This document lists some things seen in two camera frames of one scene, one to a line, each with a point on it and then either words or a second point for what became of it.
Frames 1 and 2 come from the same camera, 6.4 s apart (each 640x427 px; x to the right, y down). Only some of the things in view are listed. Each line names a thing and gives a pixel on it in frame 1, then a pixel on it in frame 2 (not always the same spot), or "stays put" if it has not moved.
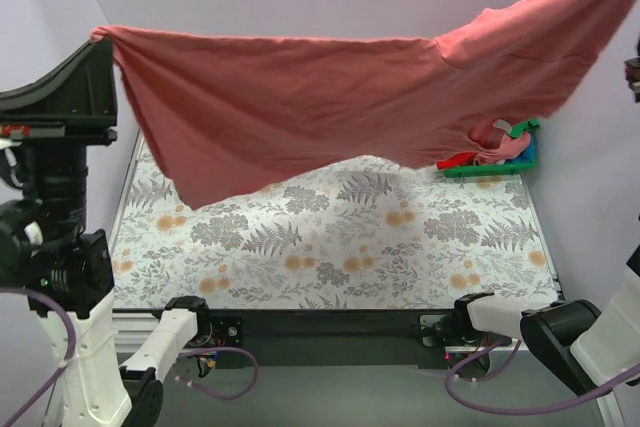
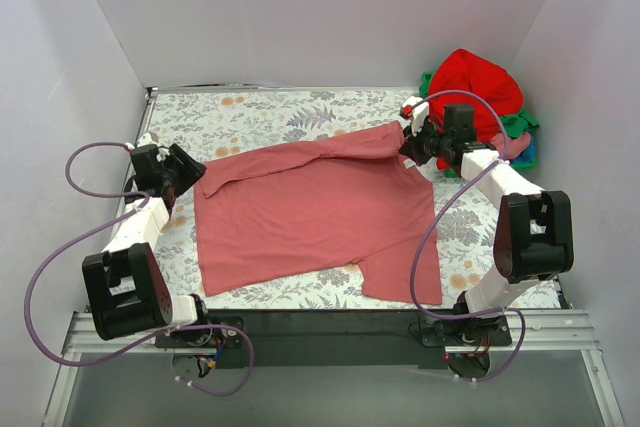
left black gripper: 59,120 to 185,167
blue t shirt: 528,155 stays put
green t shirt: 516,131 stays put
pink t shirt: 216,109 to 321,206
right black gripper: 633,70 to 415,142
